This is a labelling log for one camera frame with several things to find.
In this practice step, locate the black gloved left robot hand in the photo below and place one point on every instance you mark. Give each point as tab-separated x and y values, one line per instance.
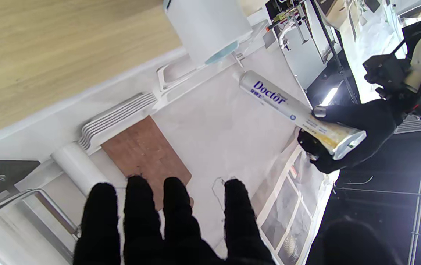
375	117

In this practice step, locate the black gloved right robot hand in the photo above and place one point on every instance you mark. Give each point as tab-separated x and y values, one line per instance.
140	235

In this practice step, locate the white toothpaste tube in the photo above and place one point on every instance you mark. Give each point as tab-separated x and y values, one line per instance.
280	101

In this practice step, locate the white divided toothbrush holder cup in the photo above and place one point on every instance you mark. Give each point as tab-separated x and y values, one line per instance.
206	25

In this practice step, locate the printed brown cutting board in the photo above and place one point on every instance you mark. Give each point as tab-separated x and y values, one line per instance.
140	151

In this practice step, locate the printed white paper roll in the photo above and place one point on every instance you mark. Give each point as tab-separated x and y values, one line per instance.
78	165

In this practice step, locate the printed stack of white plates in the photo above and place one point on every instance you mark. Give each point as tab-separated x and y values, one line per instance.
114	117

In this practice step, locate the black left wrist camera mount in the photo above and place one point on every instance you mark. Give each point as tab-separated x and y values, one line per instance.
386	73

